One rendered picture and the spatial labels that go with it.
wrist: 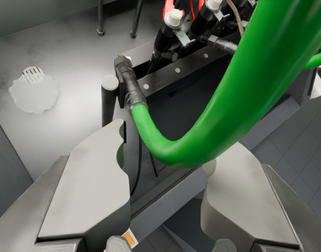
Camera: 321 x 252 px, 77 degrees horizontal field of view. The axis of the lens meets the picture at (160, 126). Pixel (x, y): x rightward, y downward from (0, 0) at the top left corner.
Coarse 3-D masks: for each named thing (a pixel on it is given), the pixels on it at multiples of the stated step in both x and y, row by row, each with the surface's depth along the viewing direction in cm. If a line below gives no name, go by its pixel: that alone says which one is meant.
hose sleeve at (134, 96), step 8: (120, 64) 22; (128, 64) 23; (128, 72) 21; (128, 80) 20; (136, 80) 21; (128, 88) 19; (136, 88) 19; (128, 96) 18; (136, 96) 18; (128, 104) 18; (136, 104) 17; (144, 104) 18
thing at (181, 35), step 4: (180, 28) 29; (172, 32) 29; (176, 32) 28; (180, 32) 29; (184, 32) 29; (180, 36) 28; (184, 36) 29; (180, 40) 28; (184, 40) 29; (188, 40) 29; (184, 44) 28
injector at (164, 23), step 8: (168, 24) 28; (160, 32) 30; (168, 32) 29; (160, 40) 31; (168, 40) 31; (160, 48) 33; (168, 48) 33; (152, 56) 37; (160, 56) 36; (168, 56) 33; (176, 56) 33; (152, 64) 38
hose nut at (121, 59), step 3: (117, 57) 24; (120, 57) 23; (123, 57) 23; (126, 57) 24; (114, 60) 24; (117, 60) 23; (120, 60) 23; (123, 60) 23; (126, 60) 23; (129, 60) 24; (114, 63) 23; (117, 63) 23; (129, 63) 23; (114, 66) 24; (114, 69) 24
